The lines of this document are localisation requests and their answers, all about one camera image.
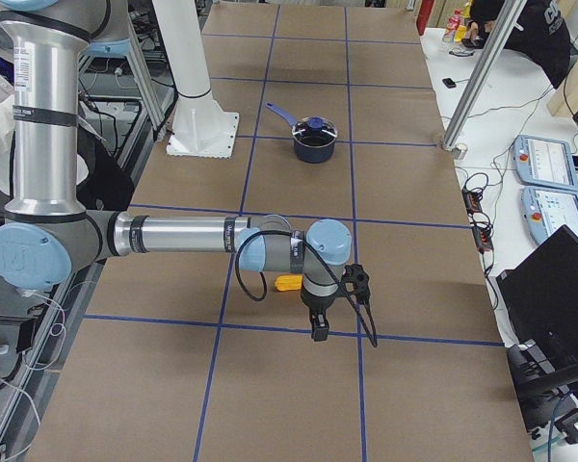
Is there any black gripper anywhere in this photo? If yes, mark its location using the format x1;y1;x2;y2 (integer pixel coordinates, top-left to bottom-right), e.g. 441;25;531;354
302;289;336;342

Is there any glass pot lid blue knob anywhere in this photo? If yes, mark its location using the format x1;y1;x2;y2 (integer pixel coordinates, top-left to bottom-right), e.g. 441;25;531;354
292;116;338;139

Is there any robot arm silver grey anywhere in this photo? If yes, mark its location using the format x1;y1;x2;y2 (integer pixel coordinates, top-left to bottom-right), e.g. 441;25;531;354
0;1;352;342

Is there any yellow toy corn cob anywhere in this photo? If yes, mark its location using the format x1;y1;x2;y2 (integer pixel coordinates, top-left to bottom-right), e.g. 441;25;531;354
275;274;302;292

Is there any black orange usb hub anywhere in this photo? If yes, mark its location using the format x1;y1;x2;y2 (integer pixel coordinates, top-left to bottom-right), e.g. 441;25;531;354
461;189;493;254

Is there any dark blue saucepan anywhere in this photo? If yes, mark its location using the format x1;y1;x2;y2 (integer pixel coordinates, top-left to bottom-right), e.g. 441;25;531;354
265;102;338;164

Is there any small metal cylinder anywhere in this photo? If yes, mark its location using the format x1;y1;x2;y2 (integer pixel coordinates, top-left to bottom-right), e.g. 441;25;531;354
452;142;468;160

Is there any black monitor stand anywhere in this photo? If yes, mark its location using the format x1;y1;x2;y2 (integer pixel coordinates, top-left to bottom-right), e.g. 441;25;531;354
506;341;578;445

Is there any black laptop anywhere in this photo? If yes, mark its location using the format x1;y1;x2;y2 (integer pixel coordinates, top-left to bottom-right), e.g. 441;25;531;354
496;225;578;358

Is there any lower teach pendant blue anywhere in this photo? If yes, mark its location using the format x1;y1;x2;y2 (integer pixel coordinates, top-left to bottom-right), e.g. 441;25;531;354
521;186;578;244

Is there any teach pendant blue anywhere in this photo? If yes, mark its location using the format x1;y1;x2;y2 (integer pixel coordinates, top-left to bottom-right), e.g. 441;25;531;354
510;135;578;192
521;186;578;244

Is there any upper teach pendant blue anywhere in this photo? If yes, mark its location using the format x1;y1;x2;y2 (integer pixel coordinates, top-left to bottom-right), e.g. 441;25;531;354
510;135;578;192

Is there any person in black shirt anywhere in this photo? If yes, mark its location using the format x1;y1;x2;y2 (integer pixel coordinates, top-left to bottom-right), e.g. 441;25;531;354
469;1;571;89

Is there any white pedestal column with base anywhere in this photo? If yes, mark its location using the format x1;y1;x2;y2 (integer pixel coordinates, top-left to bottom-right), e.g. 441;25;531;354
153;0;239;159

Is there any aluminium frame post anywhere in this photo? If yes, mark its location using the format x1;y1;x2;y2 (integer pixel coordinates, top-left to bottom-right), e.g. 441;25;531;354
441;0;527;160

